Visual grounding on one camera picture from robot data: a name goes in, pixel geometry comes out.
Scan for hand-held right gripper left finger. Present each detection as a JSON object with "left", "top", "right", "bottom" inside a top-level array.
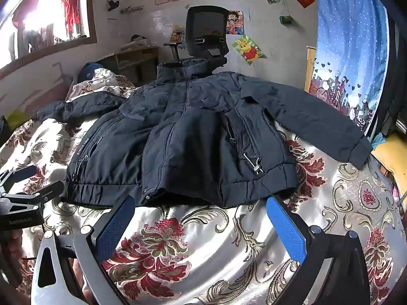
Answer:
[{"left": 32, "top": 193, "right": 137, "bottom": 305}]

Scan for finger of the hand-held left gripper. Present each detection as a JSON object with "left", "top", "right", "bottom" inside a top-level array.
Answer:
[
  {"left": 0, "top": 165, "right": 38, "bottom": 194},
  {"left": 0, "top": 180, "right": 65, "bottom": 213}
]

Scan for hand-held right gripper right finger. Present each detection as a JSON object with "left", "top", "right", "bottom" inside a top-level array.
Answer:
[{"left": 265, "top": 194, "right": 371, "bottom": 305}]

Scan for navy padded jacket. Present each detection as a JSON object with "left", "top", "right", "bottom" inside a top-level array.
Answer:
[{"left": 33, "top": 59, "right": 373, "bottom": 208}]

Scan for yellow-green bag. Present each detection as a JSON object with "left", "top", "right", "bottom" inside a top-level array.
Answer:
[{"left": 6, "top": 110, "right": 26, "bottom": 128}]

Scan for floral satin bedspread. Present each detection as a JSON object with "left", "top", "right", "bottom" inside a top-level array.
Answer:
[{"left": 0, "top": 68, "right": 404, "bottom": 305}]

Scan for blue cloth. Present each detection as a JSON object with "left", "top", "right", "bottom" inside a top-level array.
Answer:
[{"left": 78, "top": 63, "right": 104, "bottom": 83}]

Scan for yellow cloth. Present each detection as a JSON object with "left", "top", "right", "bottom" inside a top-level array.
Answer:
[{"left": 371, "top": 133, "right": 407, "bottom": 186}]

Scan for brown cardboard box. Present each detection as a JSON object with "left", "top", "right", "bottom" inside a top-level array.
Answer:
[{"left": 95, "top": 46, "right": 159, "bottom": 87}]

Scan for pile of papers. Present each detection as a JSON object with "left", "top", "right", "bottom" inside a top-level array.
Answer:
[{"left": 120, "top": 34, "right": 150, "bottom": 51}]

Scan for red hanging decoration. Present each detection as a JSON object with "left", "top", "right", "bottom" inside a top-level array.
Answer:
[{"left": 62, "top": 0, "right": 81, "bottom": 34}]

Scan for dark hanging bag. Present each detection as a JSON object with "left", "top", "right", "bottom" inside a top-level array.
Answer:
[{"left": 386, "top": 16, "right": 407, "bottom": 128}]

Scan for blue dotted printed curtain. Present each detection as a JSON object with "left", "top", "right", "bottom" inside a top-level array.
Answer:
[{"left": 310, "top": 0, "right": 390, "bottom": 134}]

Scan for black mesh office chair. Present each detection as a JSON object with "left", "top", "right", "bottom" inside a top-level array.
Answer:
[{"left": 164, "top": 6, "right": 230, "bottom": 70}]

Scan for wooden post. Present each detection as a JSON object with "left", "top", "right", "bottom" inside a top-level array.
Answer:
[{"left": 304, "top": 46, "right": 317, "bottom": 93}]

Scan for window with wooden frame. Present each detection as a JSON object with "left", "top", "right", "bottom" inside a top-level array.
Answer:
[{"left": 0, "top": 0, "right": 97, "bottom": 70}]

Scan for yellow bear wall sticker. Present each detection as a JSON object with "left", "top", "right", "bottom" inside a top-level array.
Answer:
[{"left": 231, "top": 36, "right": 266, "bottom": 66}]

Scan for cartoon character wall poster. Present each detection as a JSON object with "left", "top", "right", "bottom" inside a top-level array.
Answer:
[{"left": 226, "top": 10, "right": 245, "bottom": 35}]

